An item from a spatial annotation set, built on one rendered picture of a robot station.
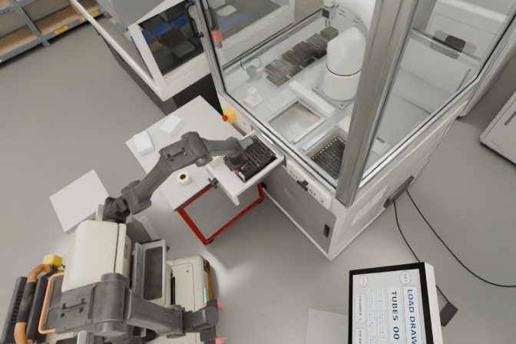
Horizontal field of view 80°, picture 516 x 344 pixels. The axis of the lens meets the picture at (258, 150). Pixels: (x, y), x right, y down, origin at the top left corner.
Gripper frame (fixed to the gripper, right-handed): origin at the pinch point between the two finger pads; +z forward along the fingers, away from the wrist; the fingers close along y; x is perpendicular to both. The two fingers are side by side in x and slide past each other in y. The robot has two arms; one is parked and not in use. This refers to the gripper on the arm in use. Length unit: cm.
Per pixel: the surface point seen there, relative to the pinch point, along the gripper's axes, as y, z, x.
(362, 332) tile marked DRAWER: 5, -9, 84
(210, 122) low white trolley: -10, 19, -51
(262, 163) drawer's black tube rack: -12.3, 3.7, 2.7
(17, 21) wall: 82, 85, -420
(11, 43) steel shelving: 101, 92, -391
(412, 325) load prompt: -5, -24, 91
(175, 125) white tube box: 10, 15, -60
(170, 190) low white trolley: 33.3, 18.9, -24.6
